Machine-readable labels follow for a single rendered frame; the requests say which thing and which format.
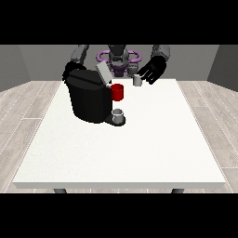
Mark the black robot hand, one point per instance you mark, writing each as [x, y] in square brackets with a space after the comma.
[71, 68]
[154, 70]

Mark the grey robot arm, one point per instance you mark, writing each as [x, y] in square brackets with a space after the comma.
[161, 51]
[79, 53]

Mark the small grey coffee pod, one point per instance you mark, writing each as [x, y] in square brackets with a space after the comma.
[137, 80]

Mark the pale grey machine lid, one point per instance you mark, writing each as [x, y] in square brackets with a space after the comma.
[103, 72]

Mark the black coffee machine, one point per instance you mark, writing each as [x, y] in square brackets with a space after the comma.
[89, 97]

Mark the red pod holder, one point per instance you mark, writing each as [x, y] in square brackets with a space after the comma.
[117, 92]

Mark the grey robot trunk purple rings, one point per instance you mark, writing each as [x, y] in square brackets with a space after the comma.
[118, 59]

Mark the small grey cup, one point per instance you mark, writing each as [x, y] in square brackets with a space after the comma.
[118, 115]

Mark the dark table leg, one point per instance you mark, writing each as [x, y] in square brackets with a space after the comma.
[60, 191]
[178, 191]

